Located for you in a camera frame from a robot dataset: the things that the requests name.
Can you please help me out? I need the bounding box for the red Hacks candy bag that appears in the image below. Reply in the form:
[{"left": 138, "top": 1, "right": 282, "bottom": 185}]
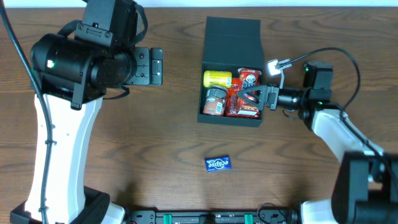
[{"left": 225, "top": 78, "right": 240, "bottom": 117}]

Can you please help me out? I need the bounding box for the Hello Panda red box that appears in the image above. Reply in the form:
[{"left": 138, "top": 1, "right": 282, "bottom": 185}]
[{"left": 231, "top": 67, "right": 262, "bottom": 119}]

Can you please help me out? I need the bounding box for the Pringles small can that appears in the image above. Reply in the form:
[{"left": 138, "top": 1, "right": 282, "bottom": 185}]
[{"left": 203, "top": 85, "right": 228, "bottom": 116}]

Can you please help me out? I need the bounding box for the yellow Mentos bottle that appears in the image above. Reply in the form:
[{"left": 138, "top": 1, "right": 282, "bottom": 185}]
[{"left": 203, "top": 70, "right": 233, "bottom": 88}]

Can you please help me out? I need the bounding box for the dark green box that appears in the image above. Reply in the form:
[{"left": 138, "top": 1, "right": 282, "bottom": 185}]
[{"left": 197, "top": 16, "right": 265, "bottom": 127}]

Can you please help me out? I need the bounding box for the blue Eclipse mint tin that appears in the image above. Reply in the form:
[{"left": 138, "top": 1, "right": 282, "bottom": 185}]
[{"left": 205, "top": 156, "right": 232, "bottom": 172}]

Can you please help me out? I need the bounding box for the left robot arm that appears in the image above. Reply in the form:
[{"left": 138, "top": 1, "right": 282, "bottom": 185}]
[{"left": 1, "top": 0, "right": 163, "bottom": 223}]

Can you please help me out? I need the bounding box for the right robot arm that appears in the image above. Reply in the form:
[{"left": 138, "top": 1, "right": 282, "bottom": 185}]
[{"left": 238, "top": 61, "right": 397, "bottom": 223}]

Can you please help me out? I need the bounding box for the black mounting rail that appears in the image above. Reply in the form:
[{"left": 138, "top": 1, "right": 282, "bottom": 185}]
[{"left": 123, "top": 202, "right": 302, "bottom": 224}]

